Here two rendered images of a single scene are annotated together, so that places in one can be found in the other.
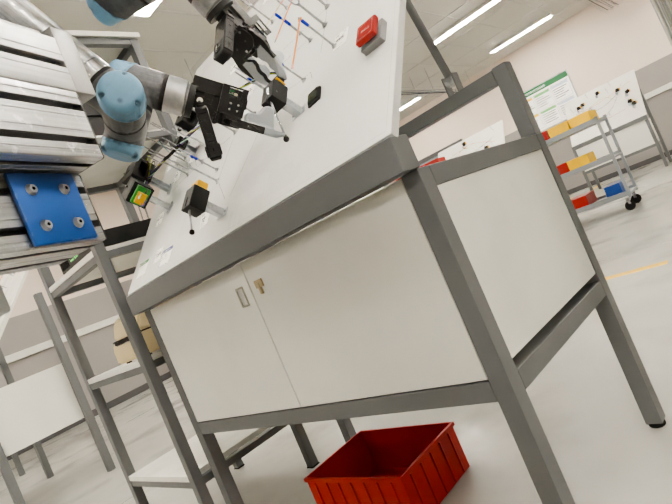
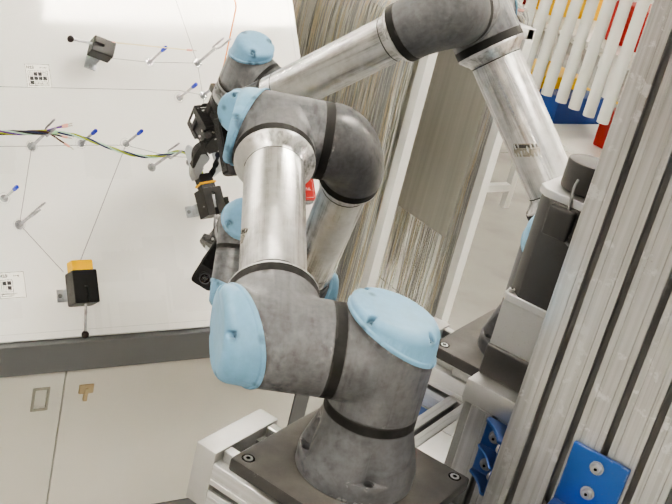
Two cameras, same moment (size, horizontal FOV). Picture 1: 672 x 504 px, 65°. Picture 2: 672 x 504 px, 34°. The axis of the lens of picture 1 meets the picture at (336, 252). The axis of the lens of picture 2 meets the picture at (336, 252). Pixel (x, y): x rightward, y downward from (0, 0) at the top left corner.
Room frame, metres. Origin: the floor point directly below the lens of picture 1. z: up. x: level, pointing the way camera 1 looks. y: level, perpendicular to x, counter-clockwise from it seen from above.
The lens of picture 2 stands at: (0.59, 1.96, 1.94)
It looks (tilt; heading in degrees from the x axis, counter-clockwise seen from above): 23 degrees down; 279
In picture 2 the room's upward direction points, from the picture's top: 14 degrees clockwise
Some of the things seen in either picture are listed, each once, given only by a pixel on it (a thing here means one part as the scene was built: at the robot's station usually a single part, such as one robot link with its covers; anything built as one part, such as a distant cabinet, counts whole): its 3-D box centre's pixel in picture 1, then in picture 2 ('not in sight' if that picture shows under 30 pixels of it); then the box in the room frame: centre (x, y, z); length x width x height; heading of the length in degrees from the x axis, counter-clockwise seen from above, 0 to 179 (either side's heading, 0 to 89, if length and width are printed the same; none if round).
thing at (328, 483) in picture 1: (386, 472); not in sight; (1.58, 0.12, 0.07); 0.39 x 0.29 x 0.14; 47
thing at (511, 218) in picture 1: (346, 295); not in sight; (1.56, 0.02, 0.60); 1.17 x 0.58 x 0.40; 46
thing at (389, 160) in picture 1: (229, 251); (72, 349); (1.33, 0.24, 0.83); 1.18 x 0.05 x 0.06; 46
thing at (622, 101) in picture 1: (612, 132); not in sight; (8.88, -5.05, 0.83); 1.18 x 0.72 x 1.65; 50
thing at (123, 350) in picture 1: (157, 322); not in sight; (2.01, 0.73, 0.76); 0.30 x 0.21 x 0.20; 139
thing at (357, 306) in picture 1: (344, 310); (179, 426); (1.15, 0.03, 0.60); 0.55 x 0.03 x 0.39; 46
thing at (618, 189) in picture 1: (570, 175); not in sight; (5.67, -2.63, 0.54); 0.99 x 0.50 x 1.08; 51
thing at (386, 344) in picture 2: not in sight; (380, 353); (0.70, 0.80, 1.33); 0.13 x 0.12 x 0.14; 21
